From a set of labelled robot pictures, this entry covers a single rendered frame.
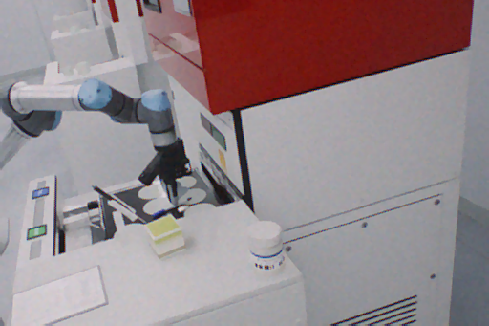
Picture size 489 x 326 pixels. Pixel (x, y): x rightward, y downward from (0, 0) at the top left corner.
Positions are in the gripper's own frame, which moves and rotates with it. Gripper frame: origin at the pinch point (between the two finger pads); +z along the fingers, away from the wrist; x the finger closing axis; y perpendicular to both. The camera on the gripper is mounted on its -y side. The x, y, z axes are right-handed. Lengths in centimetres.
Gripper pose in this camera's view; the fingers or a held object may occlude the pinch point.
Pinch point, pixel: (172, 203)
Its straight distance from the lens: 140.5
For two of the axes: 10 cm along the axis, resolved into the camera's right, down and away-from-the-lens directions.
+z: 1.8, 8.9, 4.2
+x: -5.0, -2.9, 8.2
